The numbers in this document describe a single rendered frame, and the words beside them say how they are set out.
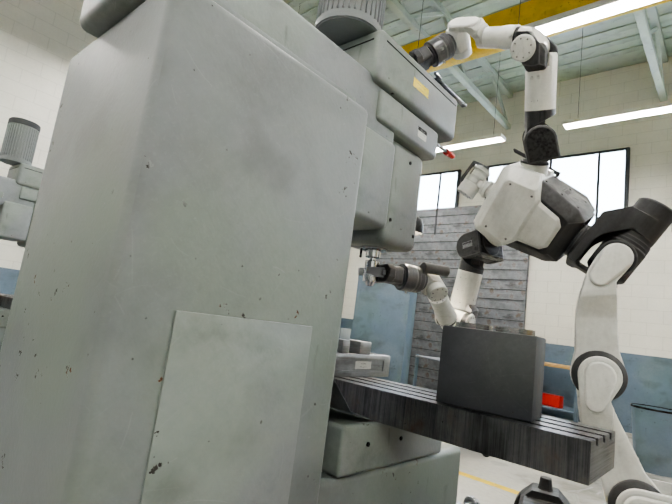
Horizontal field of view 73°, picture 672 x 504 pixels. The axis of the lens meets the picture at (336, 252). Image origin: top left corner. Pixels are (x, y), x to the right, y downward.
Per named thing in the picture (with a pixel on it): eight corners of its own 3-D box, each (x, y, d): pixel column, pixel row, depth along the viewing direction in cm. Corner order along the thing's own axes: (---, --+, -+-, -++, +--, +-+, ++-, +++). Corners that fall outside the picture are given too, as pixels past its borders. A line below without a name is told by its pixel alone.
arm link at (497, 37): (480, 24, 145) (540, 22, 132) (495, 25, 152) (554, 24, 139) (475, 60, 149) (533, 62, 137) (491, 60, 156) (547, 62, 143)
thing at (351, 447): (356, 426, 166) (360, 392, 167) (442, 454, 142) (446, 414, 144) (246, 439, 129) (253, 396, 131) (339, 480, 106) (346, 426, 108)
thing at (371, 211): (325, 233, 146) (336, 155, 150) (388, 230, 130) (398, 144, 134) (281, 217, 132) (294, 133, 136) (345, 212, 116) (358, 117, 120)
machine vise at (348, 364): (354, 369, 165) (358, 338, 167) (388, 376, 156) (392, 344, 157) (283, 368, 140) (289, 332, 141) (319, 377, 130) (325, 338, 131)
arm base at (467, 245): (489, 273, 175) (479, 249, 181) (515, 254, 167) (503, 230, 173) (461, 267, 167) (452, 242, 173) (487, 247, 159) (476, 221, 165)
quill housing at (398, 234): (365, 254, 158) (376, 166, 163) (416, 254, 145) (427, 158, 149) (328, 242, 144) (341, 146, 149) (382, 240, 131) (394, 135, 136)
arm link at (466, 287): (447, 324, 180) (460, 269, 179) (477, 334, 171) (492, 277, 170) (432, 324, 171) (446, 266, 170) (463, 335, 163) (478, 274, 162)
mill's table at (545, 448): (260, 372, 185) (264, 352, 186) (614, 468, 102) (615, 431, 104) (212, 372, 168) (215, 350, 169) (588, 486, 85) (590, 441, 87)
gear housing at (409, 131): (377, 170, 167) (380, 144, 169) (437, 161, 151) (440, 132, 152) (314, 134, 142) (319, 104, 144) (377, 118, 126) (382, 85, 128)
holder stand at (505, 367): (451, 398, 121) (458, 323, 124) (541, 417, 109) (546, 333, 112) (435, 401, 111) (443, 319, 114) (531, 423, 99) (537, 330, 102)
